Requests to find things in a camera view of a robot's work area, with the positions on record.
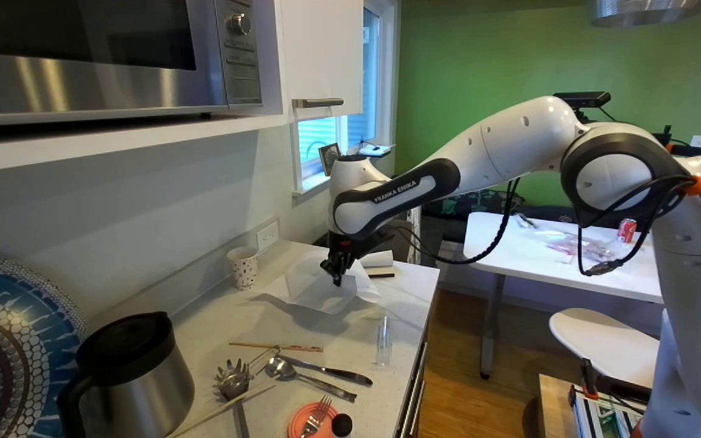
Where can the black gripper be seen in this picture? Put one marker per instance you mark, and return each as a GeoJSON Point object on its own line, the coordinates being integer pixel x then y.
{"type": "Point", "coordinates": [351, 247]}

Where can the white paper towel sheet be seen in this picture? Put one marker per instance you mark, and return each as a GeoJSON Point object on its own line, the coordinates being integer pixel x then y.
{"type": "Point", "coordinates": [318, 293]}

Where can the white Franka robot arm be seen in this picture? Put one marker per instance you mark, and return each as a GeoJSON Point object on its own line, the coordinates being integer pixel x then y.
{"type": "Point", "coordinates": [513, 136]}

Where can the small clear bottle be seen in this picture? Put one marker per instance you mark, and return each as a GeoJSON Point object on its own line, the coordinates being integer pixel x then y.
{"type": "Point", "coordinates": [384, 341]}

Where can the white patterned paper cup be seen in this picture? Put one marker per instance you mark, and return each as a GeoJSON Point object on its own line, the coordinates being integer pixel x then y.
{"type": "Point", "coordinates": [241, 266]}

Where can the wooden chopstick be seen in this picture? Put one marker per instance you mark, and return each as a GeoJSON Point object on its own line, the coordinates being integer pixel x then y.
{"type": "Point", "coordinates": [278, 346]}
{"type": "Point", "coordinates": [219, 410]}

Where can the metal spoon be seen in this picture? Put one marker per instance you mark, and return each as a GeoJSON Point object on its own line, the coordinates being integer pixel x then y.
{"type": "Point", "coordinates": [303, 378]}

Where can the orange round lid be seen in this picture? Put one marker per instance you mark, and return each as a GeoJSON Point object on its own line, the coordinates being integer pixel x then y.
{"type": "Point", "coordinates": [312, 420]}

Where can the white framed window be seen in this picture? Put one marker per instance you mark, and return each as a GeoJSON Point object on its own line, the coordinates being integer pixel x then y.
{"type": "Point", "coordinates": [342, 97]}

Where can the white upper cabinet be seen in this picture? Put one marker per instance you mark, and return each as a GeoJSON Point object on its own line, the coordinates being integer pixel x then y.
{"type": "Point", "coordinates": [318, 51]}

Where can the white table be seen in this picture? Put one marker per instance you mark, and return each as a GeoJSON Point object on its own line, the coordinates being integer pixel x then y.
{"type": "Point", "coordinates": [561, 256]}

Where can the steel kettle with black lid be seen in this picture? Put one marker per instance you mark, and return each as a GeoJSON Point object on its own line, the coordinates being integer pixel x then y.
{"type": "Point", "coordinates": [132, 381]}

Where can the wooden side table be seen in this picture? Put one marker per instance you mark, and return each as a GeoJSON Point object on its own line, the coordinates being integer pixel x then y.
{"type": "Point", "coordinates": [559, 405]}

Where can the white round chair seat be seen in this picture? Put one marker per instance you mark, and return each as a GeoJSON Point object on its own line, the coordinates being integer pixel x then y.
{"type": "Point", "coordinates": [603, 344]}

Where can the white and blue box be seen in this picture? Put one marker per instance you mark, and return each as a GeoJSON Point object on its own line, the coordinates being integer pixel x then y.
{"type": "Point", "coordinates": [603, 411]}

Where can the stainless steel microwave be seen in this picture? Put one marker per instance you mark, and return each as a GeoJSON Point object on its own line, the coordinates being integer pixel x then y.
{"type": "Point", "coordinates": [109, 56]}

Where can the blue patterned decorative plate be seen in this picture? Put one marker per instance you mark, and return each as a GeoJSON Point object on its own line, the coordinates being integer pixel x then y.
{"type": "Point", "coordinates": [10, 349]}

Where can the metal pendant lamp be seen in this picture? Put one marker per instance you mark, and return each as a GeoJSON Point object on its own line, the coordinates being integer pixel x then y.
{"type": "Point", "coordinates": [644, 10]}

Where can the white wall outlet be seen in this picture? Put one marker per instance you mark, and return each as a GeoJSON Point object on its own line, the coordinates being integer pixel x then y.
{"type": "Point", "coordinates": [267, 235]}

